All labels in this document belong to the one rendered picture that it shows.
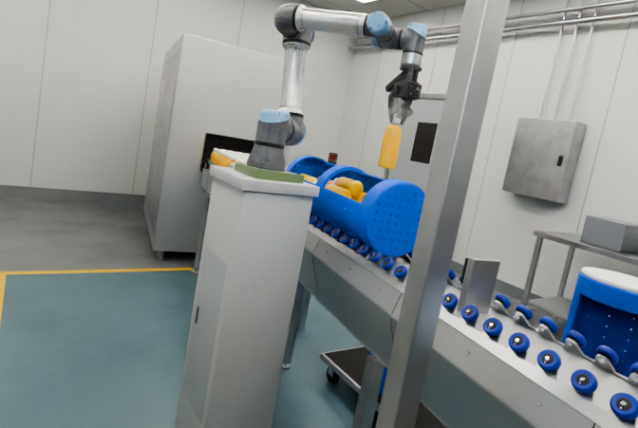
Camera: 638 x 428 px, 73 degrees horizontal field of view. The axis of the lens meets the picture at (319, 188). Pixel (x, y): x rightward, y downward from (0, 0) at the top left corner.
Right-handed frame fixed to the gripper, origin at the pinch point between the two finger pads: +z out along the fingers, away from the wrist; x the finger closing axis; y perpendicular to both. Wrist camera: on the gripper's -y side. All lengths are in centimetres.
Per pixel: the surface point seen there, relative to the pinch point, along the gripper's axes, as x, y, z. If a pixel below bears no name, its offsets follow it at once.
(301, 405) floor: 5, -40, 145
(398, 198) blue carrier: -1.3, 13.0, 28.2
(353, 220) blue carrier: -12.2, 3.7, 39.5
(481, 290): 2, 55, 46
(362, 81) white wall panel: 262, -498, -102
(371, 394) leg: -6, 26, 95
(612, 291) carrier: 58, 58, 44
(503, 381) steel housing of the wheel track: -12, 77, 58
